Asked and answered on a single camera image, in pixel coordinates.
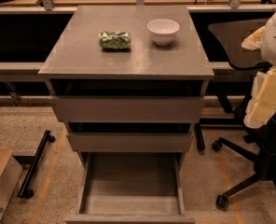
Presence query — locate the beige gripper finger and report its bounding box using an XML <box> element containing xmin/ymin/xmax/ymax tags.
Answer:
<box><xmin>241</xmin><ymin>26</ymin><xmax>265</xmax><ymax>50</ymax></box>
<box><xmin>243</xmin><ymin>65</ymin><xmax>276</xmax><ymax>129</ymax></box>

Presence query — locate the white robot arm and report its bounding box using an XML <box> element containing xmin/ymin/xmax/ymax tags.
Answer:
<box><xmin>241</xmin><ymin>12</ymin><xmax>276</xmax><ymax>129</ymax></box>

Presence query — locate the grey drawer cabinet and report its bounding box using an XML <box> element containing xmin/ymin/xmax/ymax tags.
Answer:
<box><xmin>39</xmin><ymin>6</ymin><xmax>214</xmax><ymax>160</ymax></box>

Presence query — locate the open bottom grey drawer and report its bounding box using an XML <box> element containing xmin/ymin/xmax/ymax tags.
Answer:
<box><xmin>65</xmin><ymin>153</ymin><xmax>195</xmax><ymax>224</ymax></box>

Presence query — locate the middle grey drawer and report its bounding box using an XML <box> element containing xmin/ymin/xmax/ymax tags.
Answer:
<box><xmin>67</xmin><ymin>133</ymin><xmax>192</xmax><ymax>152</ymax></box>

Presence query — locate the top grey drawer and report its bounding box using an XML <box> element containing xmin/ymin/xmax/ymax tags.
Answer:
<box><xmin>50</xmin><ymin>96</ymin><xmax>204</xmax><ymax>123</ymax></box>

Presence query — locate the black office chair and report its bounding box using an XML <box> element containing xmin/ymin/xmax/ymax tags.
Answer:
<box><xmin>209</xmin><ymin>19</ymin><xmax>276</xmax><ymax>210</ymax></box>

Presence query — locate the white ceramic bowl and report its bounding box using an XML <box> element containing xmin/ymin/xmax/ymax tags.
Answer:
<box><xmin>147</xmin><ymin>19</ymin><xmax>180</xmax><ymax>46</ymax></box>

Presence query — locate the black table leg with casters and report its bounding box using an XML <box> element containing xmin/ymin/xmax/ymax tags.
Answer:
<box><xmin>15</xmin><ymin>130</ymin><xmax>56</xmax><ymax>199</ymax></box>

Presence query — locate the wooden box on floor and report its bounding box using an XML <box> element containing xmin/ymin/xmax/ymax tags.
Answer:
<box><xmin>0</xmin><ymin>143</ymin><xmax>22</xmax><ymax>220</ymax></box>

